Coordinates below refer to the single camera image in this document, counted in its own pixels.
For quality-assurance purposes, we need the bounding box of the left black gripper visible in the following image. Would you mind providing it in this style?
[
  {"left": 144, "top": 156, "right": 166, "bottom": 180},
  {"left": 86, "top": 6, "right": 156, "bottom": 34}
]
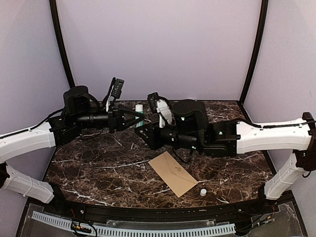
[{"left": 75, "top": 104, "right": 145, "bottom": 134}]

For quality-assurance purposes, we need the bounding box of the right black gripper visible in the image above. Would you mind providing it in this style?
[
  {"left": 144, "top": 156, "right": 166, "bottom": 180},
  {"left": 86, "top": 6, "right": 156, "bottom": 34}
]
[{"left": 134, "top": 119, "right": 202, "bottom": 152}]

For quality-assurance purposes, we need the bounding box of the small white-capped glue bottle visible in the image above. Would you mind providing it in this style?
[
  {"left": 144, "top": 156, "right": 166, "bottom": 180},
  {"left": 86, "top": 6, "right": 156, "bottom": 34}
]
[{"left": 134, "top": 104, "right": 145, "bottom": 128}]

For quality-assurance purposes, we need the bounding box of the brown kraft envelope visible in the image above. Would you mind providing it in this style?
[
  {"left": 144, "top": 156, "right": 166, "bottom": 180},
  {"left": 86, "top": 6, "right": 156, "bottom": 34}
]
[{"left": 149, "top": 152, "right": 198, "bottom": 198}]

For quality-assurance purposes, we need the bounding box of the white glue bottle cap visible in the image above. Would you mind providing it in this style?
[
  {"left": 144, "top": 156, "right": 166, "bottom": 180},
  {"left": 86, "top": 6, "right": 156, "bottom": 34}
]
[{"left": 200, "top": 189, "right": 207, "bottom": 197}]

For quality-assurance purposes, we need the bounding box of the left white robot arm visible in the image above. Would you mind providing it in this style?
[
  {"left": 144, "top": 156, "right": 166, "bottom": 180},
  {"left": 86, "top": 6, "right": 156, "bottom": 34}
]
[{"left": 0, "top": 85, "right": 144, "bottom": 215}]

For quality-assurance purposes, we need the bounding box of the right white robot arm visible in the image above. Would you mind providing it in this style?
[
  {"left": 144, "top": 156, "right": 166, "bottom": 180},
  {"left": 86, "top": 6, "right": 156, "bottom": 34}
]
[{"left": 135, "top": 98, "right": 316, "bottom": 214}]

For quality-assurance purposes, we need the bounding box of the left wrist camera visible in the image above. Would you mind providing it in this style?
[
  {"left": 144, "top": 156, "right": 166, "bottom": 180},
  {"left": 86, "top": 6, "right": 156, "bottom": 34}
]
[{"left": 102, "top": 77, "right": 124, "bottom": 112}]

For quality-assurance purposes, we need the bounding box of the white slotted cable duct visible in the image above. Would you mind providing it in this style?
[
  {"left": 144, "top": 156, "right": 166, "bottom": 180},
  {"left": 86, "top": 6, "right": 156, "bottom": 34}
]
[{"left": 31, "top": 211, "right": 236, "bottom": 237}]

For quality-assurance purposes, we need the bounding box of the black front frame rail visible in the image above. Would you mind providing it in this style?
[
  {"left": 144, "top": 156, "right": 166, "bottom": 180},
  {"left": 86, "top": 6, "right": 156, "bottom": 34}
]
[{"left": 43, "top": 199, "right": 279, "bottom": 223}]

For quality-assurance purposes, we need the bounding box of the left black corner post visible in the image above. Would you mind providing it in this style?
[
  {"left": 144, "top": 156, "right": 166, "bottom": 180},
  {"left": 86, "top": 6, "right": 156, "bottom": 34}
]
[{"left": 49, "top": 0, "right": 75, "bottom": 88}]

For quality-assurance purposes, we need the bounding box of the black corner post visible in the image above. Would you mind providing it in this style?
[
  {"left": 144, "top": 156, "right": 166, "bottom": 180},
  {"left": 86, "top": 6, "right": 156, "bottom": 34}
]
[
  {"left": 238, "top": 0, "right": 269, "bottom": 107},
  {"left": 49, "top": 0, "right": 75, "bottom": 88}
]

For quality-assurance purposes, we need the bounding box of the right black corner post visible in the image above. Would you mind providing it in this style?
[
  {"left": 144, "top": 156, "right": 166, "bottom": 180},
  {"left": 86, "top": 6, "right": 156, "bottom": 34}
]
[{"left": 238, "top": 0, "right": 269, "bottom": 107}]

